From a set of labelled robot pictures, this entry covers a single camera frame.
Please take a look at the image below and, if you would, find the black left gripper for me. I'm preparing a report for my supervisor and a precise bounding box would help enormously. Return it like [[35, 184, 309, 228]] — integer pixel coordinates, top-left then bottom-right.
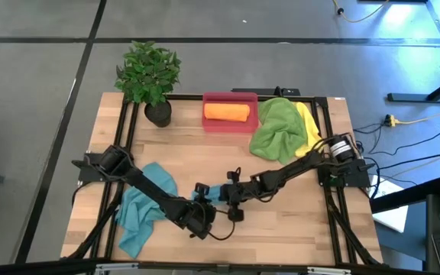
[[173, 182, 218, 241]]

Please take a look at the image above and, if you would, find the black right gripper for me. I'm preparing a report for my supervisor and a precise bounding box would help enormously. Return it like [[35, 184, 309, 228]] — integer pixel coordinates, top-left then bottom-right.
[[219, 167, 254, 223]]

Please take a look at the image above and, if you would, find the teal microfiber towel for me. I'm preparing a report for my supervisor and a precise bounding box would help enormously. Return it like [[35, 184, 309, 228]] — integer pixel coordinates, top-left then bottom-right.
[[191, 184, 225, 205], [115, 162, 179, 260]]

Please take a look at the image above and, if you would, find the green microfiber towel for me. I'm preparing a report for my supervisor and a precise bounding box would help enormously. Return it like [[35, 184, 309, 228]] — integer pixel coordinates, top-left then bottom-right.
[[249, 97, 308, 165]]

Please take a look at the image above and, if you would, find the orange microfiber towel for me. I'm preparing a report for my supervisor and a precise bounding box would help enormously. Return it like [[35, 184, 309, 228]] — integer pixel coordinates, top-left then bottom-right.
[[203, 102, 251, 123]]

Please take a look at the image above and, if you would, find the yellow microfiber towel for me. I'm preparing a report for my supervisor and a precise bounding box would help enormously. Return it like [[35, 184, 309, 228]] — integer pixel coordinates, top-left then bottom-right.
[[294, 102, 323, 158]]

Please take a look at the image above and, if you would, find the pink translucent plastic basket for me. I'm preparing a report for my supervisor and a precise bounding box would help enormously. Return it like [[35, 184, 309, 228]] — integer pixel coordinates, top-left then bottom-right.
[[201, 91, 260, 134]]

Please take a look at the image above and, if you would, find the artificial green potted plant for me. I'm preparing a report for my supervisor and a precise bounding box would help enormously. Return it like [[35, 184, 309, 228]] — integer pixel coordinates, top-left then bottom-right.
[[113, 40, 182, 128]]

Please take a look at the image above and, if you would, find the white flat box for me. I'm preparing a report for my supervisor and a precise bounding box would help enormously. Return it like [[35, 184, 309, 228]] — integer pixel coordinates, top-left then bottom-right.
[[368, 174, 410, 234]]

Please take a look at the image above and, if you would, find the black office desk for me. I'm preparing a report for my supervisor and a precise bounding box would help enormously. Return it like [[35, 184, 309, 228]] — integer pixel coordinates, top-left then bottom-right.
[[368, 177, 440, 275]]

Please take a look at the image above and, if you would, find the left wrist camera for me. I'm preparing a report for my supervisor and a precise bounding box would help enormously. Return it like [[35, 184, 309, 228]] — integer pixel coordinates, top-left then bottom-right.
[[195, 202, 217, 225]]

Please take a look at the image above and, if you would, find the black left camera cable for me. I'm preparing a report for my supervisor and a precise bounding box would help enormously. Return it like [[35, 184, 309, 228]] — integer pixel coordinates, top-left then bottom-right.
[[204, 219, 237, 242]]

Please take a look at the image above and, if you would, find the silver aluminium bracket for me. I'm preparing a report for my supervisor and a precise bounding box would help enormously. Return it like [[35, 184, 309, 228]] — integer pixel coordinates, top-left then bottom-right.
[[306, 266, 353, 275], [95, 262, 140, 273]]

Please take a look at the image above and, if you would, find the black bracket bar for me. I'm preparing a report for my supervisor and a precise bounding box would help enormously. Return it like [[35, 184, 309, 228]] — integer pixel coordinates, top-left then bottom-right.
[[231, 86, 302, 98]]

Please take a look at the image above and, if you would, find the black aluminium table frame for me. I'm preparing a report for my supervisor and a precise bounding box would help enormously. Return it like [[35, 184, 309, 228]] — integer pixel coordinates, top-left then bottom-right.
[[61, 86, 383, 275]]

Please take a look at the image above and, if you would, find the yellow extension cable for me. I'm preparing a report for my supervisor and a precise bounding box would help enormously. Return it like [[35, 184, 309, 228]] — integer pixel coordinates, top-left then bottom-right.
[[332, 0, 391, 24]]

